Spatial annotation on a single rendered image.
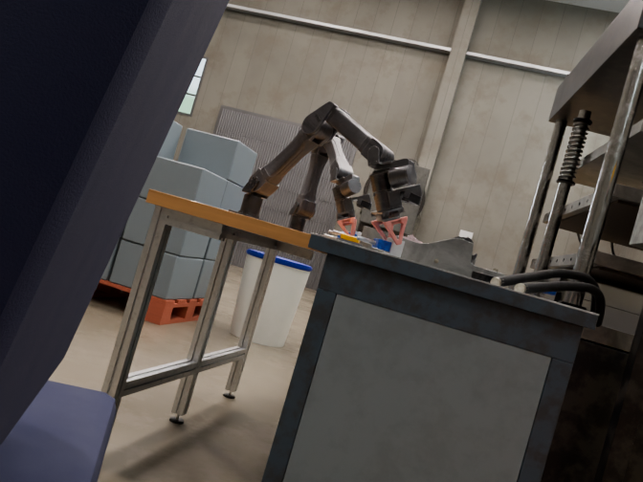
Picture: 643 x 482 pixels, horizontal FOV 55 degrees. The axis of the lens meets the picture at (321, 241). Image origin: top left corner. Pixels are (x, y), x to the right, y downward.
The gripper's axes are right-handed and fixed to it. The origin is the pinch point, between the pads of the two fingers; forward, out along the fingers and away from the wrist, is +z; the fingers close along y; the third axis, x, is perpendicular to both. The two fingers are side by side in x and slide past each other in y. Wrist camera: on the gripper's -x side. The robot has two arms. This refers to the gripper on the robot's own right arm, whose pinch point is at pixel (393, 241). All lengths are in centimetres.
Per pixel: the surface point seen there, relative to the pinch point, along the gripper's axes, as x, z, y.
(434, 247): -24.6, 9.5, 28.7
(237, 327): 28, 73, 284
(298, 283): -21, 52, 276
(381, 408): 21.0, 35.5, -25.3
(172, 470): 75, 55, 25
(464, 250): -33.3, 12.4, 24.9
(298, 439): 42, 39, -19
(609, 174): -90, -1, 20
